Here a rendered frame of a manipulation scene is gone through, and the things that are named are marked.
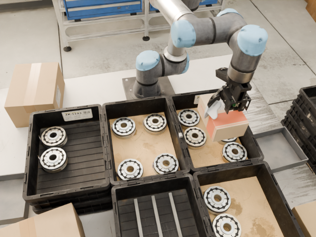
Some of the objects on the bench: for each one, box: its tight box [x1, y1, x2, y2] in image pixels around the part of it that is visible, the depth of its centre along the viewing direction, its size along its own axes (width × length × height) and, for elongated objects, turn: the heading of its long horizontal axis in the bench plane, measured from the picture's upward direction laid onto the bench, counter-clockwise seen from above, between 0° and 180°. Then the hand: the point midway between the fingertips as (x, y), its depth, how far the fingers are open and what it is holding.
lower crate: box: [32, 186, 113, 215], centre depth 125 cm, size 40×30×12 cm
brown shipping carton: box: [4, 62, 65, 128], centre depth 148 cm, size 30×22×16 cm
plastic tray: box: [253, 126, 308, 174], centre depth 138 cm, size 27×20×5 cm
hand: (222, 112), depth 103 cm, fingers closed on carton, 14 cm apart
